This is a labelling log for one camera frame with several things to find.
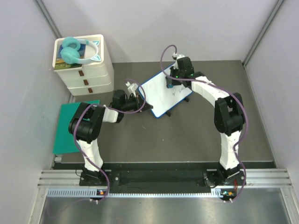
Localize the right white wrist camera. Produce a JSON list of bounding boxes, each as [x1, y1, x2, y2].
[[172, 53, 185, 60]]

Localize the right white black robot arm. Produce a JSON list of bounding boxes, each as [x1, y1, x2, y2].
[[165, 53, 245, 188]]

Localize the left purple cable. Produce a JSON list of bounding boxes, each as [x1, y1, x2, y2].
[[72, 79, 147, 203]]

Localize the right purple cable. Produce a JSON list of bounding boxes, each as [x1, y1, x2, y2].
[[159, 44, 250, 203]]

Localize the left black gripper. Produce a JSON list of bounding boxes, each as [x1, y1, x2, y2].
[[121, 94, 153, 113]]

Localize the colourful picture book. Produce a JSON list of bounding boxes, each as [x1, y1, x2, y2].
[[54, 44, 85, 70]]

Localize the slotted grey cable duct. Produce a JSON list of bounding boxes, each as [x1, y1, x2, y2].
[[47, 188, 233, 198]]

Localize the white three-drawer storage unit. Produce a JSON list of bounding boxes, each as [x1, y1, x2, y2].
[[52, 34, 114, 96]]

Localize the aluminium rail frame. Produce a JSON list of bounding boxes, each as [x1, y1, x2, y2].
[[37, 168, 292, 189]]

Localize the blue framed whiteboard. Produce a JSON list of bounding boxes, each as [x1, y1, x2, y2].
[[138, 72, 192, 118]]

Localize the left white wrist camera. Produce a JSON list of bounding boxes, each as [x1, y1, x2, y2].
[[126, 82, 139, 97]]

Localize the green cutting mat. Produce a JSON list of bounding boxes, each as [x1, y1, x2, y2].
[[52, 100, 100, 154]]

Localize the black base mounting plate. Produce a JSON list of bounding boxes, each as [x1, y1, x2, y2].
[[79, 162, 248, 193]]

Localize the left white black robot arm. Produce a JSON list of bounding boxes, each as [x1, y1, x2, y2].
[[68, 90, 153, 186]]

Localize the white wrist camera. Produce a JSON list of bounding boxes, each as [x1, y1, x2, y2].
[[126, 82, 139, 97], [172, 53, 185, 60]]

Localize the purple cable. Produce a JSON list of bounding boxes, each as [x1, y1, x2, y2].
[[72, 79, 147, 203], [159, 44, 250, 203]]

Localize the teal cat-ear headphones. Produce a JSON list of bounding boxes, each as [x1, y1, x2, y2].
[[60, 37, 101, 64]]

